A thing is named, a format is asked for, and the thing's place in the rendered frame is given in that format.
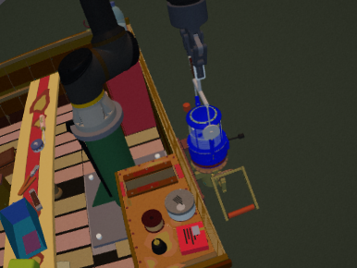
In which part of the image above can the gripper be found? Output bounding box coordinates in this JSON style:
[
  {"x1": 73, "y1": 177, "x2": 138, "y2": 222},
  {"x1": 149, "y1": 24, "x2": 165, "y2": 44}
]
[{"x1": 166, "y1": 0, "x2": 208, "y2": 81}]

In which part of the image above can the white lantern bail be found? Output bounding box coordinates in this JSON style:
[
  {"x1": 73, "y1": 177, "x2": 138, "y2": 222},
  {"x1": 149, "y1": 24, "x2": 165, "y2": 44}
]
[{"x1": 191, "y1": 77, "x2": 218, "y2": 140}]

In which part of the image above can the blue lantern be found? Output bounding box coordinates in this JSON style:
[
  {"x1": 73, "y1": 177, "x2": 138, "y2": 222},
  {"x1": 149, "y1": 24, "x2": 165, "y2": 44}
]
[{"x1": 185, "y1": 104, "x2": 231, "y2": 169}]

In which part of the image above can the green transom socket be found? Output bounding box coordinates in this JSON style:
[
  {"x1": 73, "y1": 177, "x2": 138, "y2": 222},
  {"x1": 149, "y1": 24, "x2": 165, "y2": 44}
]
[{"x1": 193, "y1": 169, "x2": 218, "y2": 189}]

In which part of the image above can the dark red mat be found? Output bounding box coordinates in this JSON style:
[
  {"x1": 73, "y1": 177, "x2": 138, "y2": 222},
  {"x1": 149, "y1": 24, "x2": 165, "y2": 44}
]
[{"x1": 105, "y1": 60, "x2": 159, "y2": 137}]

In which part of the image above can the pale blue bottle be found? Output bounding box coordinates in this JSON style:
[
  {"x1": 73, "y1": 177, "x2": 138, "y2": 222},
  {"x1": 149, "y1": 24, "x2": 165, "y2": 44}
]
[{"x1": 109, "y1": 0, "x2": 128, "y2": 30}]

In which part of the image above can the brown framed grey tray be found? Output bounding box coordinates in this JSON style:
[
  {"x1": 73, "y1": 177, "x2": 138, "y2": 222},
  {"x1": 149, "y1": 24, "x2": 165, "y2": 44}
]
[{"x1": 122, "y1": 161, "x2": 182, "y2": 199}]

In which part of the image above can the grey spool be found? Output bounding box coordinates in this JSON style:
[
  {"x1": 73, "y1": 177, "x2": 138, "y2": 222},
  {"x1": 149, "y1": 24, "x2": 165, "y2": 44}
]
[{"x1": 164, "y1": 188, "x2": 197, "y2": 223}]

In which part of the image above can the orange wooden board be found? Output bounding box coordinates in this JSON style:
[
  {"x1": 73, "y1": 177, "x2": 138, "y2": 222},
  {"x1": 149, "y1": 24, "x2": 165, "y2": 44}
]
[{"x1": 115, "y1": 152, "x2": 233, "y2": 268}]

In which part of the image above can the dark red spool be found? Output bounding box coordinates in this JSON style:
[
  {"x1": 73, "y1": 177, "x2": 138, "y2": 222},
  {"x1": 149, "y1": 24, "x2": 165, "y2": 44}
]
[{"x1": 141, "y1": 209, "x2": 165, "y2": 233}]

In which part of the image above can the yellow thwart with red stripe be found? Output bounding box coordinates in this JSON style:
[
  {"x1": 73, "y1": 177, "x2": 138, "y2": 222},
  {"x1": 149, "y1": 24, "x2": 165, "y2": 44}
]
[{"x1": 2, "y1": 72, "x2": 61, "y2": 268}]

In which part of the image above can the blue grey disc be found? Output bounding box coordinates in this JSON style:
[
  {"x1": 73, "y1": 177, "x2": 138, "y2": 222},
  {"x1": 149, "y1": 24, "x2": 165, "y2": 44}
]
[{"x1": 30, "y1": 139, "x2": 46, "y2": 153}]

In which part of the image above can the red flat box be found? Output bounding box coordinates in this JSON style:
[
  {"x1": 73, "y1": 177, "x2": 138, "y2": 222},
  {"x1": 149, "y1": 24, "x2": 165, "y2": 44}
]
[{"x1": 176, "y1": 221, "x2": 211, "y2": 256}]

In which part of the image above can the black round knob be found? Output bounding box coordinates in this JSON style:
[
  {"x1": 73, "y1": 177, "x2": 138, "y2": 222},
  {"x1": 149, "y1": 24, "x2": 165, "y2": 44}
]
[{"x1": 151, "y1": 237, "x2": 169, "y2": 256}]

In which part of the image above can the brown small block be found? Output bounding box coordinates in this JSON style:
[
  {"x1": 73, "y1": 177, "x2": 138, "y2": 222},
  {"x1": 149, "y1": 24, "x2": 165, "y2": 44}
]
[{"x1": 29, "y1": 188, "x2": 43, "y2": 213}]

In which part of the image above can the blue box with purple panel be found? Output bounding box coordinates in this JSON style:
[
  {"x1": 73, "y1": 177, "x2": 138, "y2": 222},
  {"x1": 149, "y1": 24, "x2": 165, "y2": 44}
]
[{"x1": 0, "y1": 197, "x2": 48, "y2": 260}]

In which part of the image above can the lime green block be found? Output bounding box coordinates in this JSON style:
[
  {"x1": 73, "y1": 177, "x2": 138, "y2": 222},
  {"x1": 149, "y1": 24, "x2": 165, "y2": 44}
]
[{"x1": 6, "y1": 258, "x2": 42, "y2": 268}]

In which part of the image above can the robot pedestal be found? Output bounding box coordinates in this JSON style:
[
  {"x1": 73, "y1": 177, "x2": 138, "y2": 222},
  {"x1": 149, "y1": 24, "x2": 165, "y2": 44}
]
[{"x1": 78, "y1": 124, "x2": 169, "y2": 257}]

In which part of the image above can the pale handled screwdriver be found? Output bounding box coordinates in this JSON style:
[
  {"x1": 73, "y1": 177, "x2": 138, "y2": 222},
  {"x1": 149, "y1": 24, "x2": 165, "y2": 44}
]
[{"x1": 38, "y1": 114, "x2": 48, "y2": 143}]

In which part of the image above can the yellow frame socket cover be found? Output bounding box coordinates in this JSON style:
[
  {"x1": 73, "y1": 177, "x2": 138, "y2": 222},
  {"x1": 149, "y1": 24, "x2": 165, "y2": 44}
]
[{"x1": 210, "y1": 165, "x2": 260, "y2": 222}]

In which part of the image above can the orange handled tool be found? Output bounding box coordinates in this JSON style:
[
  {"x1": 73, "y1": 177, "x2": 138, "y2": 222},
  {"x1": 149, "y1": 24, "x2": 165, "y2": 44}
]
[{"x1": 17, "y1": 164, "x2": 41, "y2": 197}]

